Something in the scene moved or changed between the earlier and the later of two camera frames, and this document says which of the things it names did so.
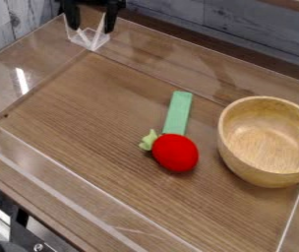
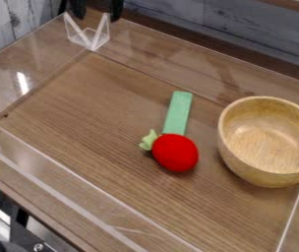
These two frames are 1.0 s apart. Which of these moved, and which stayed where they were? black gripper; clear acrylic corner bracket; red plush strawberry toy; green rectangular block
Moved: black gripper
Stayed: clear acrylic corner bracket; red plush strawberry toy; green rectangular block
